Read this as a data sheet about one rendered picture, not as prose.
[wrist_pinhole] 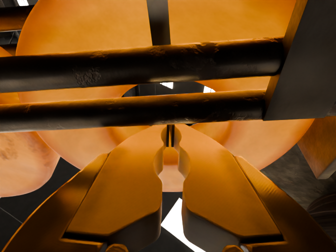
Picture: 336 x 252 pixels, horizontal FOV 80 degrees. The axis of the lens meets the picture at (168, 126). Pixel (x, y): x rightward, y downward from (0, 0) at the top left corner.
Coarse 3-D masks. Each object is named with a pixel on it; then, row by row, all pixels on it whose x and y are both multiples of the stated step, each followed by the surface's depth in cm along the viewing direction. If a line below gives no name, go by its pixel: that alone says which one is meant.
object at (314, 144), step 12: (324, 120) 10; (312, 132) 11; (324, 132) 10; (300, 144) 12; (312, 144) 11; (324, 144) 10; (312, 156) 11; (324, 156) 10; (312, 168) 11; (324, 168) 10
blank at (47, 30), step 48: (48, 0) 7; (96, 0) 7; (144, 0) 7; (192, 0) 7; (240, 0) 7; (288, 0) 7; (48, 48) 8; (96, 48) 8; (48, 96) 10; (96, 96) 9; (48, 144) 12; (96, 144) 12; (240, 144) 12; (288, 144) 12
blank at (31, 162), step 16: (0, 48) 11; (0, 96) 10; (16, 96) 11; (0, 144) 12; (16, 144) 12; (32, 144) 12; (0, 160) 13; (16, 160) 13; (32, 160) 13; (48, 160) 14; (0, 176) 15; (16, 176) 15; (32, 176) 15; (48, 176) 15; (0, 192) 17; (16, 192) 17
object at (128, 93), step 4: (4, 0) 618; (8, 0) 626; (12, 0) 627; (4, 4) 622; (8, 4) 630; (12, 4) 638; (16, 32) 677; (132, 88) 513; (136, 88) 519; (128, 92) 498; (132, 92) 520; (136, 92) 529; (124, 96) 519; (128, 96) 508
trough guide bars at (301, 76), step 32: (320, 0) 5; (288, 32) 6; (320, 32) 5; (0, 64) 6; (32, 64) 6; (64, 64) 6; (96, 64) 6; (128, 64) 6; (160, 64) 6; (192, 64) 6; (224, 64) 6; (256, 64) 6; (288, 64) 6; (320, 64) 6; (160, 96) 8; (192, 96) 8; (224, 96) 8; (256, 96) 7; (288, 96) 7; (320, 96) 7; (0, 128) 8; (32, 128) 8; (64, 128) 8
